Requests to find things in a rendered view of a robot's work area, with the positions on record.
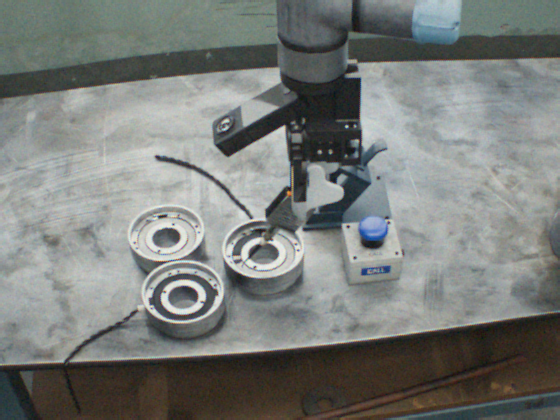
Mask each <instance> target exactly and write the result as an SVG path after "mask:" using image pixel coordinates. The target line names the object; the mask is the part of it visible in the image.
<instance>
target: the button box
mask: <svg viewBox="0 0 560 420"><path fill-rule="evenodd" d="M385 221H386V222H387V223H388V226H389V230H388V235H387V236H386V237H385V238H384V239H382V240H380V241H373V242H372V241H368V240H366V239H364V238H362V237H361V236H360V235H359V233H358V223H359V222H352V223H348V224H342V234H341V250H342V256H343V260H344V265H345V269H346V274H347V278H348V283H349V286H352V285H363V284H367V283H373V282H384V281H395V280H400V275H401V267H402V259H403V257H404V249H403V248H402V249H400V246H399V243H398V242H399V238H398V235H397V231H396V228H395V224H394V221H393V219H386V220H385Z"/></svg>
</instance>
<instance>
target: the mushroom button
mask: <svg viewBox="0 0 560 420"><path fill-rule="evenodd" d="M388 230H389V226H388V223H387V222H386V221H385V219H383V218H382V217H379V216H376V215H369V216H366V217H364V218H362V219H361V220H360V222H359V223H358V233H359V235H360V236H361V237H362V238H364V239H366V240H368V241H372V242H373V241H380V240H382V239H384V238H385V237H386V236H387V235H388Z"/></svg>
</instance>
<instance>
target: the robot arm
mask: <svg viewBox="0 0 560 420"><path fill-rule="evenodd" d="M461 2H462V0H277V30H278V66H279V69H280V79H281V82H280V83H279V84H277V85H275V86H274V87H272V88H270V89H269V90H267V91H265V92H264V93H262V94H259V95H257V96H256V97H254V98H252V99H251V100H249V101H247V102H246V103H244V104H242V105H241V106H239V107H237V108H236V109H234V110H232V111H231V112H229V113H227V114H225V115H224V116H222V117H219V118H218V119H216V120H214V121H213V123H212V133H213V144H214V145H215V147H216V148H217V149H218V150H219V151H220V152H221V153H222V154H223V155H224V156H226V157H230V156H231V155H233V154H235V153H236V152H239V151H241V150H243V149H244V148H246V147H248V146H250V145H251V144H253V143H255V142H257V141H258V140H260V138H262V137H264V136H266V135H268V134H270V133H272V132H273V131H275V130H277V129H279V128H280V127H282V126H284V125H285V139H286V148H287V157H288V166H289V187H292V210H293V212H294V213H295V214H296V215H297V217H298V218H299V219H300V220H305V218H306V212H307V211H308V210H309V209H311V208H314V207H319V206H322V205H326V204H330V203H334V202H337V201H339V200H341V199H342V197H343V193H344V192H343V188H342V187H341V186H339V185H336V184H333V183H330V182H328V181H327V180H326V178H325V175H329V174H332V173H334V172H336V171H337V170H338V168H339V162H340V163H341V167H344V166H361V158H362V142H363V136H362V127H361V122H360V115H361V99H360V97H361V81H362V77H361V73H360V71H359V70H358V65H357V61H356V60H347V57H348V32H357V33H365V34H367V35H375V36H385V37H393V38H395V39H404V40H414V41H416V42H418V43H421V44H425V43H436V44H445V45H449V44H453V43H455V42H456V41H457V38H458V37H459V32H460V29H459V27H460V22H461V16H460V15H461V9H462V3H461ZM354 125H356V126H355V127H354ZM356 139H359V150H358V157H350V156H348V155H347V154H348V153H353V154H355V152H356V146H355V143H354V141H355V140H356ZM341 149H342V150H341ZM308 180H309V184H307V181H308ZM549 239H550V243H551V246H552V250H553V251H554V253H555V254H556V257H557V258H558V259H559V260H560V208H559V210H558V211H557V212H556V214H555V216H554V220H553V222H552V225H551V228H550V232H549Z"/></svg>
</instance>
